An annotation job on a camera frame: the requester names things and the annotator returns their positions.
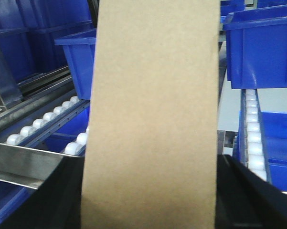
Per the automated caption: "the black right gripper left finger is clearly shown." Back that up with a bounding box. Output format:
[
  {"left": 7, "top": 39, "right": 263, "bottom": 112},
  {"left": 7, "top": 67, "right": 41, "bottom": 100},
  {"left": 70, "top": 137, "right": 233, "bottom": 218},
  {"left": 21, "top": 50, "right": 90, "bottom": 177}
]
[{"left": 0, "top": 157, "right": 85, "bottom": 229}]

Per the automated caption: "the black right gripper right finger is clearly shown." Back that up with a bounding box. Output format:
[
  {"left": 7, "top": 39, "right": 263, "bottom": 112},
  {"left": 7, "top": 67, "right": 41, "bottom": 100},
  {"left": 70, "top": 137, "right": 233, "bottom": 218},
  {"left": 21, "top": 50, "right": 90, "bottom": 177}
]
[{"left": 214, "top": 155, "right": 287, "bottom": 229}]

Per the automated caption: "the brown cardboard box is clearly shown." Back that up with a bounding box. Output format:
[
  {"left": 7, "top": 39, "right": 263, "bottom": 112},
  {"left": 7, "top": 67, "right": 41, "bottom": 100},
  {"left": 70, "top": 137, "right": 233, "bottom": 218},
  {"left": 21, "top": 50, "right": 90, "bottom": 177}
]
[{"left": 81, "top": 0, "right": 220, "bottom": 229}]

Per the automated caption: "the steel shelf front bar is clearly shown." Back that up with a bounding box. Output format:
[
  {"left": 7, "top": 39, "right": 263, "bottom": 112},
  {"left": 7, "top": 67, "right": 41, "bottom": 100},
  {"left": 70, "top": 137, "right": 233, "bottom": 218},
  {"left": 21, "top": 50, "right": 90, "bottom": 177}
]
[{"left": 0, "top": 143, "right": 77, "bottom": 189}]

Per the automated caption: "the blue bin lower left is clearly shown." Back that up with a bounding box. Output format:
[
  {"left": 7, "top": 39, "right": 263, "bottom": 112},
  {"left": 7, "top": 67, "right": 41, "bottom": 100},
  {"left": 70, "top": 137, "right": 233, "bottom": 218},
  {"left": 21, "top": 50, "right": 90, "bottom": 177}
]
[{"left": 0, "top": 181, "right": 35, "bottom": 224}]

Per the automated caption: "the right white roller track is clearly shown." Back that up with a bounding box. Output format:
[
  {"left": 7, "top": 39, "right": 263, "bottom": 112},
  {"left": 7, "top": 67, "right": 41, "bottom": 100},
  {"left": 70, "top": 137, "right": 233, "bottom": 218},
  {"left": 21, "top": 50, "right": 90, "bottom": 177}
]
[{"left": 238, "top": 89, "right": 272, "bottom": 184}]

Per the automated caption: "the white roller track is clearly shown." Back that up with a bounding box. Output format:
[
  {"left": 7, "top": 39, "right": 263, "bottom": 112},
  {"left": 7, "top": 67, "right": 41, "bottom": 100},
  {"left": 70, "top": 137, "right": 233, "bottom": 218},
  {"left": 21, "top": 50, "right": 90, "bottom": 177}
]
[
  {"left": 238, "top": 89, "right": 272, "bottom": 184},
  {"left": 63, "top": 127, "right": 89, "bottom": 156},
  {"left": 0, "top": 97, "right": 90, "bottom": 147}
]

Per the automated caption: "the middle white roller track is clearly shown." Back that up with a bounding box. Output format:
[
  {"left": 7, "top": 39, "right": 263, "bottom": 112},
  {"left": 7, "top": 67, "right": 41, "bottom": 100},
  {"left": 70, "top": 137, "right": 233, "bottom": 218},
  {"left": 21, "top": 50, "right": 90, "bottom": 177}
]
[{"left": 63, "top": 127, "right": 89, "bottom": 156}]

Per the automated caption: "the left white roller track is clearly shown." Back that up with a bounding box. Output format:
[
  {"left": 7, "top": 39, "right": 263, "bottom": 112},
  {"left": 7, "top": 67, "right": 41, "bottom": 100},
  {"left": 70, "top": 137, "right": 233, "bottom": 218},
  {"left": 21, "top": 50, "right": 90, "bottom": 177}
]
[{"left": 0, "top": 97, "right": 90, "bottom": 147}]

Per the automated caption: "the blue bin lower right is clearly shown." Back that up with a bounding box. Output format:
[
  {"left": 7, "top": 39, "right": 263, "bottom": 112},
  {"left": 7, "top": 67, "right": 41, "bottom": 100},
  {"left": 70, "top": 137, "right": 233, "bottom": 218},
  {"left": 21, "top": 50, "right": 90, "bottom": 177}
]
[{"left": 261, "top": 111, "right": 287, "bottom": 191}]

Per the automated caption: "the blue plastic bin right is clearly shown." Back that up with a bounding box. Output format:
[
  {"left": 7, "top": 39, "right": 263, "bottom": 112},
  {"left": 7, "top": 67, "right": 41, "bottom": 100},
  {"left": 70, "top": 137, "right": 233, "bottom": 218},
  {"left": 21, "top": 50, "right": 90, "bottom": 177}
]
[{"left": 223, "top": 5, "right": 287, "bottom": 89}]

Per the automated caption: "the blue plastic bin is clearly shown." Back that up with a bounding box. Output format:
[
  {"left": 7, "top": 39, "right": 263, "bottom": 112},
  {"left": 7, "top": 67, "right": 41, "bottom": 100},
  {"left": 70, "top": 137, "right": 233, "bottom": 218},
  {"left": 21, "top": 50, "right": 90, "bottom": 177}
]
[
  {"left": 223, "top": 5, "right": 287, "bottom": 89},
  {"left": 55, "top": 28, "right": 97, "bottom": 100}
]

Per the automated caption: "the blue plastic bin centre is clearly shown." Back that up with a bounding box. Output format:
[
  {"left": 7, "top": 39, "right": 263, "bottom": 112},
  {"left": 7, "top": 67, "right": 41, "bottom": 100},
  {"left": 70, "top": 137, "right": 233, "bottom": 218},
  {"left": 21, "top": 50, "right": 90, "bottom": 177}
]
[{"left": 55, "top": 28, "right": 97, "bottom": 100}]

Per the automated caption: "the blue bins back left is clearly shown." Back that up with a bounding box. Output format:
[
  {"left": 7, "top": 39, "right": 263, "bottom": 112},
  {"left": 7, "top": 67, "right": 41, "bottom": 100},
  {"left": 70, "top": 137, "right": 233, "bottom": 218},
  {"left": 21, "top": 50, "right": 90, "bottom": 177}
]
[{"left": 0, "top": 0, "right": 93, "bottom": 83}]

